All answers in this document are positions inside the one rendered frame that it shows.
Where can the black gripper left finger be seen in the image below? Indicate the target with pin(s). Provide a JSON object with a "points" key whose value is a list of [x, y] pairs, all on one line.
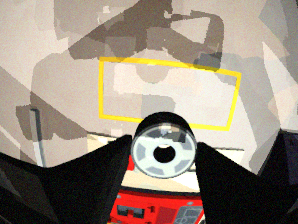
{"points": [[81, 191]]}

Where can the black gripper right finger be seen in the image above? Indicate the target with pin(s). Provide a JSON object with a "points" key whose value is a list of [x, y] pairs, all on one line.
{"points": [[232, 195]]}

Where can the yellow rectangular outline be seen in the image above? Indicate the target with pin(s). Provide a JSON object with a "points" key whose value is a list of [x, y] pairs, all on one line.
{"points": [[181, 65]]}

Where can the black and white wheel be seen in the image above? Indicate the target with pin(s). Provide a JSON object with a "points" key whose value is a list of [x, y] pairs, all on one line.
{"points": [[164, 163]]}

